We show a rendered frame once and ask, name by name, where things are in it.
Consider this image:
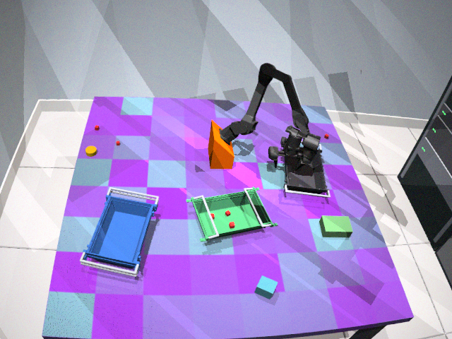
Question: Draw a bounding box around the light blue cube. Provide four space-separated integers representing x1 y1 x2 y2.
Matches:
254 276 278 299

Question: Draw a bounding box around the green rectangular block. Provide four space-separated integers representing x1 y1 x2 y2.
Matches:
319 215 352 238

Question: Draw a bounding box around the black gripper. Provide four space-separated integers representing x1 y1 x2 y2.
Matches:
268 142 312 171

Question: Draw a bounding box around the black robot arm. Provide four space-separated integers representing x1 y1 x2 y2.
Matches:
219 63 321 152

